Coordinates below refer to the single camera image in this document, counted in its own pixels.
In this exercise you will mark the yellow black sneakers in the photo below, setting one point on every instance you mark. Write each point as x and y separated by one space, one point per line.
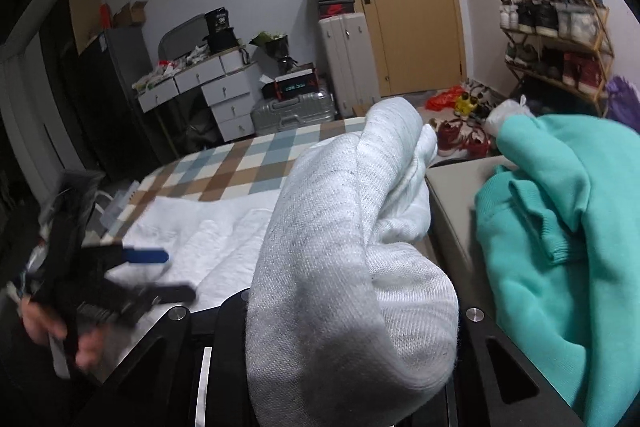
467 104

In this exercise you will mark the dark wrapped flower bouquet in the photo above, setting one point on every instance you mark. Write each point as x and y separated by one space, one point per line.
272 49

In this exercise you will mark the grey padded bench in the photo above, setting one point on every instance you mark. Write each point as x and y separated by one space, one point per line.
450 207

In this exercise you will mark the wooden door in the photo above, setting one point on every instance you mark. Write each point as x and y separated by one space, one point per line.
410 32

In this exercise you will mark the white fleece cloth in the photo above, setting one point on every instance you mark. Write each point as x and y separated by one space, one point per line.
210 232

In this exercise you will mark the black shoe box red logo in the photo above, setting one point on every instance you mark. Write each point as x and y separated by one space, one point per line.
337 10

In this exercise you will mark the white plastic bag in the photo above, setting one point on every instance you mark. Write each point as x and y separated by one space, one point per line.
505 117

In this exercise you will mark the person's left hand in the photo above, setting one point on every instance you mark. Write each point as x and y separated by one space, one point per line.
37 322

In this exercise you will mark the white desk with drawers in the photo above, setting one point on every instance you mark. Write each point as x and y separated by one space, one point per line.
225 99

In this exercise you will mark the white upright suitcase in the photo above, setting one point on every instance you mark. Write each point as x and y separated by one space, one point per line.
347 67

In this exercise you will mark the purple bag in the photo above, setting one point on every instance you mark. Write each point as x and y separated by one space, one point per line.
625 104

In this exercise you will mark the pile of snack packets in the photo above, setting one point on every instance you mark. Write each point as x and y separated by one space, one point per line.
167 69

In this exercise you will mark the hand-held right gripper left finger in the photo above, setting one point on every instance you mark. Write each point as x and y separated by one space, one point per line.
230 312

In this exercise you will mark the red white sneaker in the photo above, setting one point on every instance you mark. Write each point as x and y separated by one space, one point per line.
450 137
477 144

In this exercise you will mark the black bag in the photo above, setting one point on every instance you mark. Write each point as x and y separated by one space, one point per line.
220 39

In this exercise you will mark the black wardrobe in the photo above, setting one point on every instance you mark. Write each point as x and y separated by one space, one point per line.
62 82

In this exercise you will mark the flat cardboard sheet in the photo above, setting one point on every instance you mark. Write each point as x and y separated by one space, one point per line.
85 14

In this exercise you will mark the black printed box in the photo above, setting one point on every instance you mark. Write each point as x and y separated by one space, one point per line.
218 20

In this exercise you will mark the dark grey fridge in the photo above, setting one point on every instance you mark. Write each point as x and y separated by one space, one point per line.
120 107

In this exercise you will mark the bamboo shoe rack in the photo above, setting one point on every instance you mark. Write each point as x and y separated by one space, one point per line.
605 52

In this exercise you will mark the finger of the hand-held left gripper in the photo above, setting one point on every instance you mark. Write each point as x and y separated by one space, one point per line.
165 292
145 255

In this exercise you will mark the wooden shoe rack with shoes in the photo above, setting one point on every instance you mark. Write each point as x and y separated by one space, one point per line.
545 19

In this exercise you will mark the orange plastic bag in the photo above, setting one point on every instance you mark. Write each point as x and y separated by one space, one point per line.
442 99

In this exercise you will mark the white carton with red print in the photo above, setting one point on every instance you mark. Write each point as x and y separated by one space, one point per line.
117 207

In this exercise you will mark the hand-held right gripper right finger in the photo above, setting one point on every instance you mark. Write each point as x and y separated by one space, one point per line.
470 337

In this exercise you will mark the teal sweatshirt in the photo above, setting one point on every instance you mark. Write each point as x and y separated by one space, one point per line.
575 207

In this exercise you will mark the light grey hoodie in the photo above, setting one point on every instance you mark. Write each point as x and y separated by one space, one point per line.
325 257

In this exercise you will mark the open cardboard box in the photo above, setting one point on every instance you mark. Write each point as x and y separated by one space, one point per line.
130 14

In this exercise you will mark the small cardboard box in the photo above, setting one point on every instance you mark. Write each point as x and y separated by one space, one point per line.
360 111

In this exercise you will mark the silver suitcase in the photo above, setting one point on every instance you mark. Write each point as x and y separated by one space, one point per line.
292 114

